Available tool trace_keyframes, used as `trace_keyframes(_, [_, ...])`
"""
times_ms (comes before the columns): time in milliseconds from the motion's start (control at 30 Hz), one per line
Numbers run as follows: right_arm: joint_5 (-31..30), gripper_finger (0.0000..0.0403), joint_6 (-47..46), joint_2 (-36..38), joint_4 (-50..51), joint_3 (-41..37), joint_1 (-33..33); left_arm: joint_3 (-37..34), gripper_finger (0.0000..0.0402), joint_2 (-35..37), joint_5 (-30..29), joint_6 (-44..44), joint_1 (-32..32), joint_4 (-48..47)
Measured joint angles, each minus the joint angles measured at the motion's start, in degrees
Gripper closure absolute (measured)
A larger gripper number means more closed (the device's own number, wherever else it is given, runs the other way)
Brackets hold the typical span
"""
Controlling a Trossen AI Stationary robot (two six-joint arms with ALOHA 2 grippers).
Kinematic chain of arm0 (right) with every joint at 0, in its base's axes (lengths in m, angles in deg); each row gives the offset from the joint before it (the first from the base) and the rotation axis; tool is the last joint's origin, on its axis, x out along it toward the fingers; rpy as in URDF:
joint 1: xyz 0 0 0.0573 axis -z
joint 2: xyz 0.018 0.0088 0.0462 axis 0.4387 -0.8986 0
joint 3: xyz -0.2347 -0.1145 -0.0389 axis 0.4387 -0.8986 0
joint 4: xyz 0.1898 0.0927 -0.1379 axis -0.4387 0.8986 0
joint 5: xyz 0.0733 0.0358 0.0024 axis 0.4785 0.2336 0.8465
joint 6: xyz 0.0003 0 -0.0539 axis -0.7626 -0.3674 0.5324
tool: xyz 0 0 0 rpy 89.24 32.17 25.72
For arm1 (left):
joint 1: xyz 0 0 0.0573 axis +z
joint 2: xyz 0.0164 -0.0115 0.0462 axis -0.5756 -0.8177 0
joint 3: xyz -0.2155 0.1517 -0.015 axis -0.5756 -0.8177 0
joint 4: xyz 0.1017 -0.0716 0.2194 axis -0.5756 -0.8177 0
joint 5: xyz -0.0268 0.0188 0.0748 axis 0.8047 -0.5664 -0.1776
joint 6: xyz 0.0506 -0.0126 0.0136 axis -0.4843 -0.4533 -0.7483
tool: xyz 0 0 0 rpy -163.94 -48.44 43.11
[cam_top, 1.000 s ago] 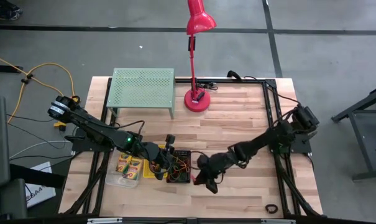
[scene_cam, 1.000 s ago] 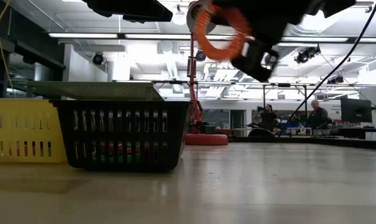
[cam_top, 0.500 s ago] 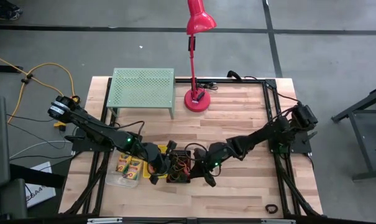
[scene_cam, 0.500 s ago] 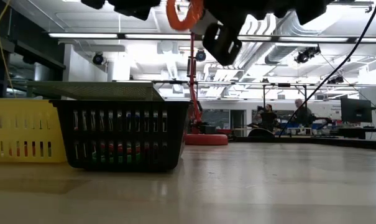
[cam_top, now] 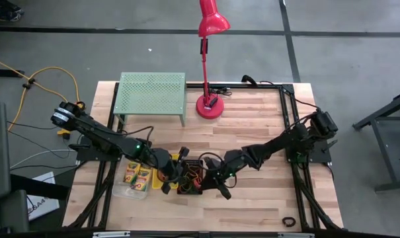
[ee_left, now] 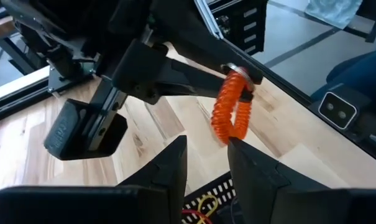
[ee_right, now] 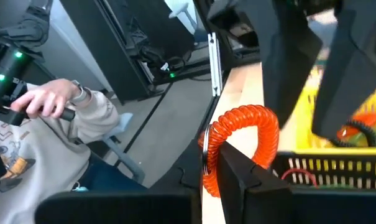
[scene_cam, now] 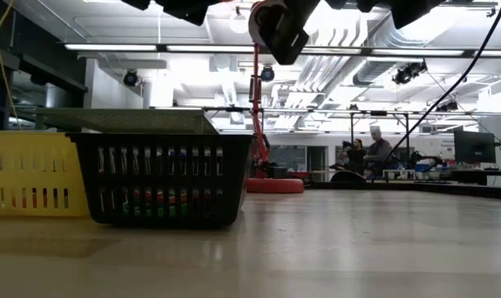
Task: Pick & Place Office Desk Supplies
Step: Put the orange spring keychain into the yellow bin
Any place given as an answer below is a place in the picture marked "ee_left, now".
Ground black table-level camera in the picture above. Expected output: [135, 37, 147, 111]
[317, 91, 359, 131]

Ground person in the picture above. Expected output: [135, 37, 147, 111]
[311, 30, 376, 103]

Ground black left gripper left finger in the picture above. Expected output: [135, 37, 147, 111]
[117, 135, 188, 224]

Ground black drawer cabinet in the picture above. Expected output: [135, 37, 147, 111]
[212, 0, 268, 56]

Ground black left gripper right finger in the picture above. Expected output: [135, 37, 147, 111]
[227, 136, 331, 224]

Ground pale patterned cloth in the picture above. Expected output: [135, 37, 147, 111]
[305, 0, 364, 30]

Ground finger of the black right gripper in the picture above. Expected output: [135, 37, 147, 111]
[150, 0, 263, 85]
[112, 39, 226, 105]

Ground black plastic basket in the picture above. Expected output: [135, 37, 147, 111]
[181, 170, 238, 224]

